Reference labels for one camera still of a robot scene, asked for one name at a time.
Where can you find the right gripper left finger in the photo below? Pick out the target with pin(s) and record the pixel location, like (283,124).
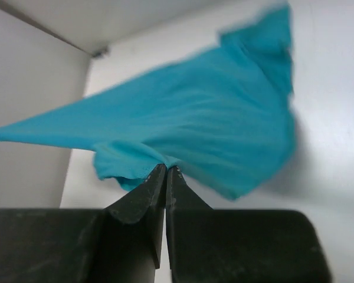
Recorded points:
(120,243)

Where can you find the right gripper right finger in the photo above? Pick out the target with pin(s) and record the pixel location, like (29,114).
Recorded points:
(244,245)

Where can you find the teal t shirt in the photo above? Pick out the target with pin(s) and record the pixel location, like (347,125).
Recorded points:
(221,116)

